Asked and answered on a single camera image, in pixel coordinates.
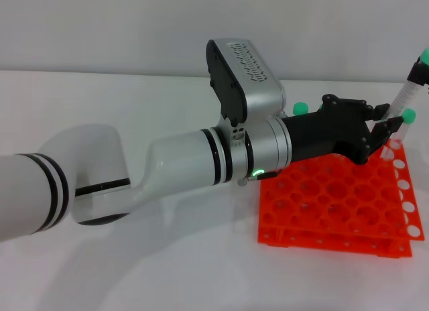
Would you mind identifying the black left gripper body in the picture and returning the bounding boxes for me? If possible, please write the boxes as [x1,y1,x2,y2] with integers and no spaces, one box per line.
[282,93,377,166]

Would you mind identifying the orange test tube rack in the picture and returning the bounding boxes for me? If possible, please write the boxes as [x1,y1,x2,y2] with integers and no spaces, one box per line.
[256,136,426,259]

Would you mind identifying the gray cable with connector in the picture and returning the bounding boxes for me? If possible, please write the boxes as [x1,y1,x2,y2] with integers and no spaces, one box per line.
[237,169,283,187]

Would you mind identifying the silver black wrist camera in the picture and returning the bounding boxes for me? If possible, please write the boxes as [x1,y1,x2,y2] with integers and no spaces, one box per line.
[205,38,288,128]

